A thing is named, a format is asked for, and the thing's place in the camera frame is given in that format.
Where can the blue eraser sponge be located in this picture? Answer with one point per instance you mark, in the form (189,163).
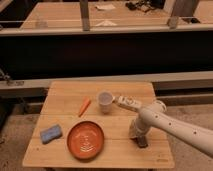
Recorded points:
(50,134)

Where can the orange plate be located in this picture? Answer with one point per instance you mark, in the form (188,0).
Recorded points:
(85,140)

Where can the white paper sheet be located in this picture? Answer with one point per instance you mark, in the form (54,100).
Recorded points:
(105,7)

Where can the orange carrot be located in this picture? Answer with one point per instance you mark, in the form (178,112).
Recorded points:
(84,106)

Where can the metal clamp bracket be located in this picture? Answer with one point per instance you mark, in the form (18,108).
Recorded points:
(9,81)

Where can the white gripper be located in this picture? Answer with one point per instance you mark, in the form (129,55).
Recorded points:
(138,130)

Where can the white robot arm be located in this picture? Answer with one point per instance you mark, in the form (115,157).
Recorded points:
(153,115)

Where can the white plastic cup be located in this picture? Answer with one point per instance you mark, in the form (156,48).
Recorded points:
(105,100)

